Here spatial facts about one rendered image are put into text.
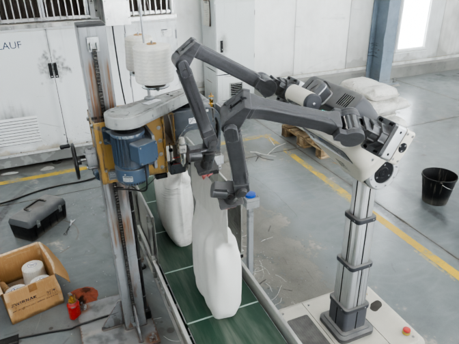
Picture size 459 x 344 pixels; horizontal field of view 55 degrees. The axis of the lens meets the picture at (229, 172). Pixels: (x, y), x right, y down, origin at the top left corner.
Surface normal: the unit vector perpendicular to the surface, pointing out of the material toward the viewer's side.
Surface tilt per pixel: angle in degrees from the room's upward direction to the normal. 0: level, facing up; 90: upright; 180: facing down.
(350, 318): 90
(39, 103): 89
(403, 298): 0
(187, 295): 0
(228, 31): 90
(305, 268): 0
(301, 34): 90
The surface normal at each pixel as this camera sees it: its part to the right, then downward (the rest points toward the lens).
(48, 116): 0.39, 0.40
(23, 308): 0.61, 0.34
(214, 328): -0.02, -0.90
